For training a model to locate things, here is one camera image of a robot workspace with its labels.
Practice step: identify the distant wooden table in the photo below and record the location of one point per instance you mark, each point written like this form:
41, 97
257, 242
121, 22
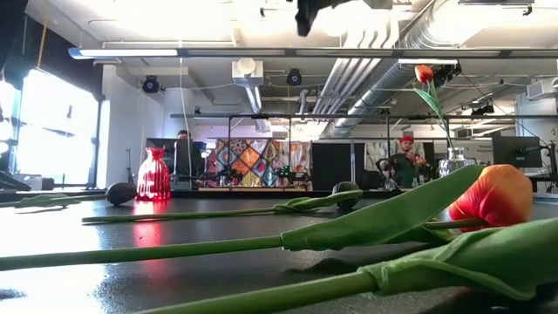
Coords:
253, 189

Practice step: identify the pink flower bouquet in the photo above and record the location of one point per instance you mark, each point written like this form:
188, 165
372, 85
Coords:
417, 160

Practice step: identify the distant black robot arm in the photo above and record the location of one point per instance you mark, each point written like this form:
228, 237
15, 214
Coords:
290, 174
226, 176

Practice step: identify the colourful patchwork quilt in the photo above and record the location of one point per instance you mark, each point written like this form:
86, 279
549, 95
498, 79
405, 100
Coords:
248, 159

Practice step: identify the white air conditioner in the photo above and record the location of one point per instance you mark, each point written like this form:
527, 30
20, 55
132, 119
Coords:
540, 88

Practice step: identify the orange floral cloth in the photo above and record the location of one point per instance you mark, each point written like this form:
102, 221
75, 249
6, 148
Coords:
298, 157

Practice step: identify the black track light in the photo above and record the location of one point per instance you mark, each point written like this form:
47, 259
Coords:
481, 109

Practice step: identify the white ceiling light bar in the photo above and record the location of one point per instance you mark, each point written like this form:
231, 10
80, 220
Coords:
427, 62

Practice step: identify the white leaf print cloth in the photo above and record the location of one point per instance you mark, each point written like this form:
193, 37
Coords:
375, 154

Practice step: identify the black partition panel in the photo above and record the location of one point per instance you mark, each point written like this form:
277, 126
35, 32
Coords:
338, 165

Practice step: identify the distant black metal frame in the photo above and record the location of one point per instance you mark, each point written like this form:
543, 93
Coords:
261, 116

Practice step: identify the clear dimpled glass vase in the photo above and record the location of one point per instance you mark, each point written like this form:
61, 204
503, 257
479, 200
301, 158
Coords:
455, 162

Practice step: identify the green tulip stem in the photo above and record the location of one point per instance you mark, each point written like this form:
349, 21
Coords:
479, 261

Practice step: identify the bright window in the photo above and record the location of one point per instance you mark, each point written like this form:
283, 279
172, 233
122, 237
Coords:
56, 131

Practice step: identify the red ribbed glass vase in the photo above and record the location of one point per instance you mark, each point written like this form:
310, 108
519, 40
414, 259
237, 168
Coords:
153, 179

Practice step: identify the white ceiling unit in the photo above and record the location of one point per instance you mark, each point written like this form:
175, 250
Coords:
247, 72

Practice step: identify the person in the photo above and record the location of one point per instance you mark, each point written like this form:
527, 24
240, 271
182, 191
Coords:
406, 150
183, 134

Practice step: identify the small grey box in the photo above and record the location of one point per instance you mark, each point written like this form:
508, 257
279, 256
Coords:
39, 182

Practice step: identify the silver ventilation duct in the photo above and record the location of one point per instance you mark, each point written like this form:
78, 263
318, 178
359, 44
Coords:
383, 91

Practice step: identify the black table mat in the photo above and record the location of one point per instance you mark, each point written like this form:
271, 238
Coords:
218, 229

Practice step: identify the white printed sign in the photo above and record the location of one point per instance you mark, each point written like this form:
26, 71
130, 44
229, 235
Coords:
477, 150

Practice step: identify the black artificial tulip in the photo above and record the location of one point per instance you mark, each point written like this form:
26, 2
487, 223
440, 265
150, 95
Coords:
121, 194
344, 186

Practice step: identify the aluminium beam with light strip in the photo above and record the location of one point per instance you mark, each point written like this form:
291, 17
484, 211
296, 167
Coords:
261, 52

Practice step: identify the orange artificial tulip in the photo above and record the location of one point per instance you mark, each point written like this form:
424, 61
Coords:
497, 192
423, 74

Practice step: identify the black computer monitor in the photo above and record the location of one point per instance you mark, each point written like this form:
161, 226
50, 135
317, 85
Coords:
168, 152
516, 150

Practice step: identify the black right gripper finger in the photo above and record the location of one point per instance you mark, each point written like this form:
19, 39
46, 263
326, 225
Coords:
307, 19

